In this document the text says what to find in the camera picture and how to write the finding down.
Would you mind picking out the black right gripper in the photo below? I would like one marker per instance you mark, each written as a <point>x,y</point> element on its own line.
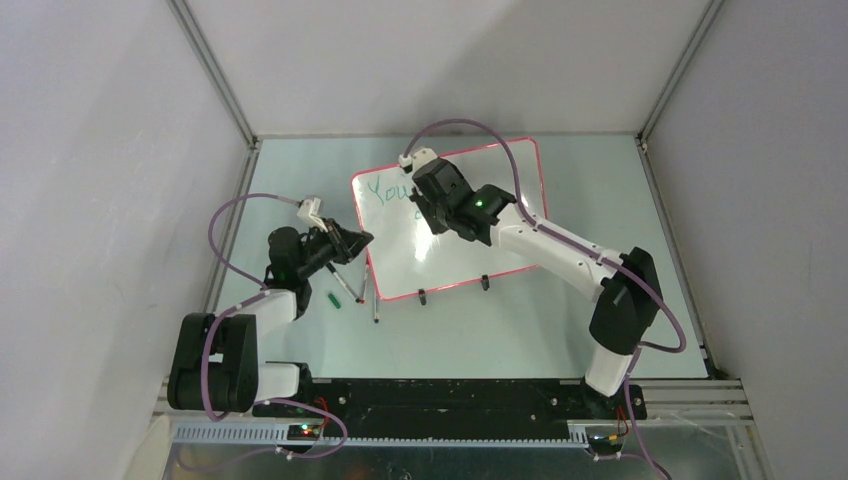
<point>437,227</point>

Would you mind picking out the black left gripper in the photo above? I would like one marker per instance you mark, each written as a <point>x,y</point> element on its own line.
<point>354,241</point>

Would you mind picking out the pink-framed whiteboard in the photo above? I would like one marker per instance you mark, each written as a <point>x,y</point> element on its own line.
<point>405,257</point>

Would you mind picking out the green marker cap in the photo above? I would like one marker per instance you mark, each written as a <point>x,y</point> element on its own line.
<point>334,300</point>

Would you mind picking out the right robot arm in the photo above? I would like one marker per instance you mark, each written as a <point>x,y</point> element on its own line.
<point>623,287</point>

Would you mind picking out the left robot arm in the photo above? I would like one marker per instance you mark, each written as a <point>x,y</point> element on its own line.
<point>221,362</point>

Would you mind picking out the red-capped whiteboard marker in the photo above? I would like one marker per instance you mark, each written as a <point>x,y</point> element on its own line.
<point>364,283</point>

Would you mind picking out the black-capped whiteboard marker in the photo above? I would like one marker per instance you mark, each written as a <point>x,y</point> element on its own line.
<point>343,283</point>

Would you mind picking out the left electronics board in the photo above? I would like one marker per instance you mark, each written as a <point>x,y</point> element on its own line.
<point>302,432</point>

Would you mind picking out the electronics board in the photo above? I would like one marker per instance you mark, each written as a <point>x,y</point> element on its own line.
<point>605,446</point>
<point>302,432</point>

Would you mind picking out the right electronics board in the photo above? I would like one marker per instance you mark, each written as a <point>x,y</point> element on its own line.
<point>605,446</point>

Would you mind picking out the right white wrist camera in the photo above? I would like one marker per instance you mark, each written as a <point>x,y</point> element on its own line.
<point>413,161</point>

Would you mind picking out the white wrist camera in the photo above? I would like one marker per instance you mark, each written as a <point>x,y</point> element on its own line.
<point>413,161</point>
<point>309,212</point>

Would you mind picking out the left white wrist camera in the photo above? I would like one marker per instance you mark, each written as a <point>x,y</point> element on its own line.
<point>309,212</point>

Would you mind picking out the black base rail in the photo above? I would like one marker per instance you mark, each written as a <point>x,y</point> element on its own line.
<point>458,409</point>

